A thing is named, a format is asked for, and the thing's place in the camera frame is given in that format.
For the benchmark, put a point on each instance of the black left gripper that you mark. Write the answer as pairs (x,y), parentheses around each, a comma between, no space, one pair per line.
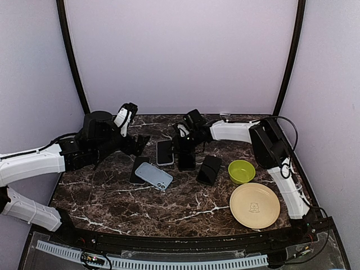
(139,147)

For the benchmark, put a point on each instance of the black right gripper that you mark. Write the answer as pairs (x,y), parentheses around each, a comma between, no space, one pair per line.
(179,146)

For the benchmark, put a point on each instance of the lilac phone case with ring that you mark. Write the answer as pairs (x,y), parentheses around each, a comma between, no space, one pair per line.
(164,153)

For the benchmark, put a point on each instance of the light blue phone case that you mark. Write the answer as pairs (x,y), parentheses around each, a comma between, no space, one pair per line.
(154,176)

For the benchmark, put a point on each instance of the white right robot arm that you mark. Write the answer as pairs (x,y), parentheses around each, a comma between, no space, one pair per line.
(270,148)

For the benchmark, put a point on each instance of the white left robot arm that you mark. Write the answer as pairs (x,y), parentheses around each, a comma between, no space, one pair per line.
(101,135)

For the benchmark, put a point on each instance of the silver edged phone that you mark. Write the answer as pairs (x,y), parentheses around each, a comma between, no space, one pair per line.
(134,179)

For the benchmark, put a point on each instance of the green plastic bowl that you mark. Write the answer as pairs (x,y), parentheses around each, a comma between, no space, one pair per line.
(241,171)

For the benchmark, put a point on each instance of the beige round plate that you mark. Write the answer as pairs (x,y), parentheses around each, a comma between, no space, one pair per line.
(254,205)

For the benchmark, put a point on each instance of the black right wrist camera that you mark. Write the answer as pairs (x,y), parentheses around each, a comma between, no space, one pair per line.
(195,121)

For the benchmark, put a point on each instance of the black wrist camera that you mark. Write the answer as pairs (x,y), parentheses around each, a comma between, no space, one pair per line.
(195,121)
(125,116)

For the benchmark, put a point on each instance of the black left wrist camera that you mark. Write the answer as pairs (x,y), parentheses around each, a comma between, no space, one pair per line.
(125,116)

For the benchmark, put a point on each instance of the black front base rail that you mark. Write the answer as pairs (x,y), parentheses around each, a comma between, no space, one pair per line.
(268,241)

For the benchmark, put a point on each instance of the white cable duct strip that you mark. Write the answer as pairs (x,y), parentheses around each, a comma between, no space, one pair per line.
(143,260)

